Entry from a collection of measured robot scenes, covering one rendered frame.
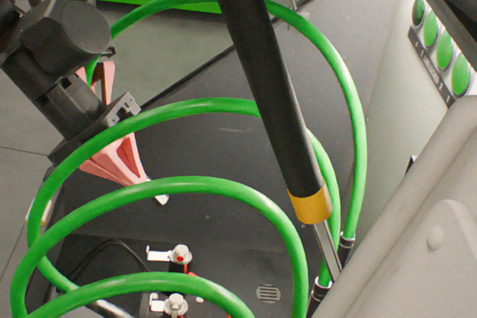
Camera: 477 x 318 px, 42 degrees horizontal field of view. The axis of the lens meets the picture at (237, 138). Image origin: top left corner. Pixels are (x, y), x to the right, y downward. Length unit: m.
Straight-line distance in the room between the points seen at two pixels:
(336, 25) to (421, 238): 0.74
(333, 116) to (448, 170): 0.79
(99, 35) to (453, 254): 0.48
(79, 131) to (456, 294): 0.52
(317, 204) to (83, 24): 0.38
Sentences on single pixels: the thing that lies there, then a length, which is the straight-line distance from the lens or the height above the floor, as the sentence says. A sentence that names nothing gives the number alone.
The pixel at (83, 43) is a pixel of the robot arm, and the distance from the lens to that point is 0.62.
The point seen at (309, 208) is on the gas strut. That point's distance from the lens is 0.31.
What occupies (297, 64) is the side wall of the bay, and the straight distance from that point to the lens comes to 0.98.
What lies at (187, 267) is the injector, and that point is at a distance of 0.79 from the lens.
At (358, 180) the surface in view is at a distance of 0.72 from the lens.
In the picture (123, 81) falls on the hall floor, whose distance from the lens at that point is 3.41.
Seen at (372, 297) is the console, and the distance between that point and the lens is 0.26.
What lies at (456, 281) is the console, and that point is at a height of 1.51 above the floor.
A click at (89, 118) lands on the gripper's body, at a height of 1.29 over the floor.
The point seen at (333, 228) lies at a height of 1.24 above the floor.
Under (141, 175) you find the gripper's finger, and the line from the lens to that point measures 0.72.
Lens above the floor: 1.65
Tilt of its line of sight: 33 degrees down
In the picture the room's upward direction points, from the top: 8 degrees clockwise
